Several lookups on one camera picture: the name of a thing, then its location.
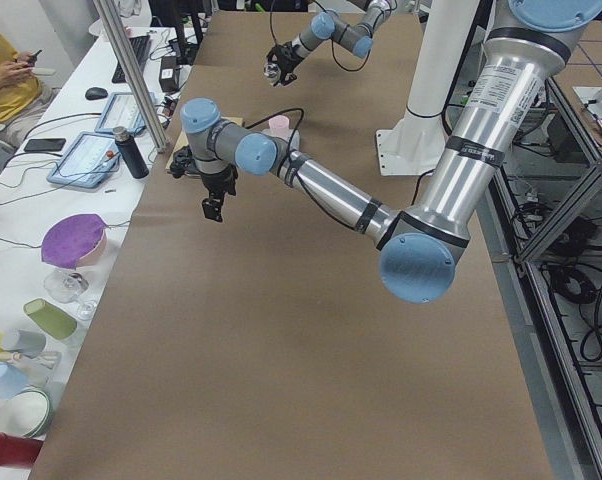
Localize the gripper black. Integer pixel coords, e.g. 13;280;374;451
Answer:
266;42;304;86
168;147;238;222

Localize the pink plastic cup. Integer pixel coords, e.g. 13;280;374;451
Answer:
268;114;291;132

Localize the glass sauce dispenser bottle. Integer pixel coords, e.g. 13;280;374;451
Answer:
263;59;281;86

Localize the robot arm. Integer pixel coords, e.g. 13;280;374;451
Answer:
263;0;398;87
180;1;602;303

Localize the silver digital kitchen scale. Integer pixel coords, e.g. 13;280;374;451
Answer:
261;129;301;150

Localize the green plastic cup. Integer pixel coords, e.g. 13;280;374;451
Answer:
23;298;77;341

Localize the grey plastic cup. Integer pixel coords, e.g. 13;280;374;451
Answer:
0;329;47;358

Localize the light blue plastic cup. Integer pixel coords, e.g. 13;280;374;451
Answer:
0;362;29;400

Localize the wooden cutting board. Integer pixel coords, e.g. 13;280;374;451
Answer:
166;115;244;174

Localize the black water bottle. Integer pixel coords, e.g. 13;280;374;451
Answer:
112;126;149;179

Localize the blue teach pendant far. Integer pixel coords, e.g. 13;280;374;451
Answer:
94;92;146;136

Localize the blue teach pendant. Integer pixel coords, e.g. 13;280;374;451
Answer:
46;132;120;189
94;92;146;136

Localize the black power box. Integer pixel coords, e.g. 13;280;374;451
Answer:
159;56;180;93

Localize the blue teach pendant near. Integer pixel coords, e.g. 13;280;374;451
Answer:
46;132;120;189

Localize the black computer mouse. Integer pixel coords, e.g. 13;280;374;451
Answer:
84;87;109;101

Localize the black keyboard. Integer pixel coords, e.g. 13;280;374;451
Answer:
111;34;153;85

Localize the purple cloth covered bowl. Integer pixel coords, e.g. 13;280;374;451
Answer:
41;213;107;270

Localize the black smartphone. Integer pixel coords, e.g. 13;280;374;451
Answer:
23;138;66;153

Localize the clear wine glass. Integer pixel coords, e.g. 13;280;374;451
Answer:
43;269;98;321

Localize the person in yellow shirt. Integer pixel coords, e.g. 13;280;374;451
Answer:
0;33;56;147

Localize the white green rim bowl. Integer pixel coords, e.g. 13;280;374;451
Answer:
0;388;53;438

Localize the red cylinder container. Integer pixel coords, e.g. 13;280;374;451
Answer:
0;432;44;469

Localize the aluminium frame post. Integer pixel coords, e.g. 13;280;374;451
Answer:
93;0;168;153

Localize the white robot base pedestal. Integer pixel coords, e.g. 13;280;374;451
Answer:
376;0;492;176

